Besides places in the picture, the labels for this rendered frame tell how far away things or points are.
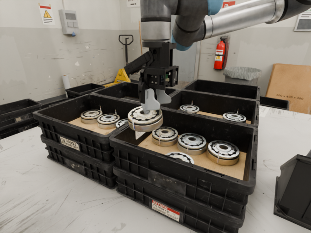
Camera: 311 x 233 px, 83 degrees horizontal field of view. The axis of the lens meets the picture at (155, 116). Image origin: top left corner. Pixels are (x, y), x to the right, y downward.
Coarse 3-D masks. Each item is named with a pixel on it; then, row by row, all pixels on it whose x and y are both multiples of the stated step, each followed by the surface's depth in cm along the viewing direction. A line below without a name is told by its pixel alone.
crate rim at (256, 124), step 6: (180, 90) 99; (186, 90) 99; (216, 96) 91; (222, 96) 90; (258, 102) 82; (168, 108) 75; (258, 108) 75; (198, 114) 69; (258, 114) 69; (228, 120) 64; (258, 120) 64
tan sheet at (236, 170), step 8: (144, 144) 68; (152, 144) 68; (176, 144) 68; (160, 152) 64; (168, 152) 64; (240, 152) 64; (200, 160) 59; (208, 160) 59; (240, 160) 59; (208, 168) 56; (216, 168) 56; (224, 168) 56; (232, 168) 56; (240, 168) 56; (232, 176) 53; (240, 176) 53
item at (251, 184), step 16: (176, 112) 71; (128, 128) 60; (256, 128) 59; (112, 144) 53; (128, 144) 50; (256, 144) 50; (160, 160) 46; (176, 160) 44; (256, 160) 44; (208, 176) 40; (224, 176) 39; (240, 192) 38
